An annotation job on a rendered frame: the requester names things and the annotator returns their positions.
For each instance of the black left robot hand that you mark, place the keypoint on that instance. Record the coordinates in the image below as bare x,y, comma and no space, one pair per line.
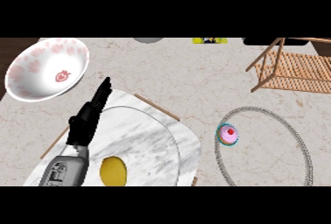
88,116

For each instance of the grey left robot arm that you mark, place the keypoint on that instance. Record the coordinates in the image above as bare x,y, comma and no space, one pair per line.
63,169

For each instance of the yellow bell pepper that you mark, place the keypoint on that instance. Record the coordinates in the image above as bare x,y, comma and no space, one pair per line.
112,171

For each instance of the white marble placemat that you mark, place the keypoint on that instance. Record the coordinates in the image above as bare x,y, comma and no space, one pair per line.
180,137

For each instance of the wooden tiered shelf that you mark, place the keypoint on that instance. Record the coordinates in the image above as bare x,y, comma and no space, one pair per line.
292,70

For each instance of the white marble plate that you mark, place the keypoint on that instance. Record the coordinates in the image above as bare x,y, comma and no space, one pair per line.
137,137

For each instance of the white bowl with pink print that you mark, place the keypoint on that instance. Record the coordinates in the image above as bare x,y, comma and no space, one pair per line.
44,68

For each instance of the dark brown wooden panel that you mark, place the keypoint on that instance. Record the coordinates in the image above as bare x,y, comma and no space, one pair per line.
10,55

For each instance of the grey round object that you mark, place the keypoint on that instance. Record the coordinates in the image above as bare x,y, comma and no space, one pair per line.
148,40

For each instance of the pink frosted cupcake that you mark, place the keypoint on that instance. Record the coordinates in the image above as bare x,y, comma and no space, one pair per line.
227,134

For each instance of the yellow printed box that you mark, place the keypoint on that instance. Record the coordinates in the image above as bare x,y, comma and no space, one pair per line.
210,40

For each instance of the black appliance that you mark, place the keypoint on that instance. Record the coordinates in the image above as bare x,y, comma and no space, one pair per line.
275,41

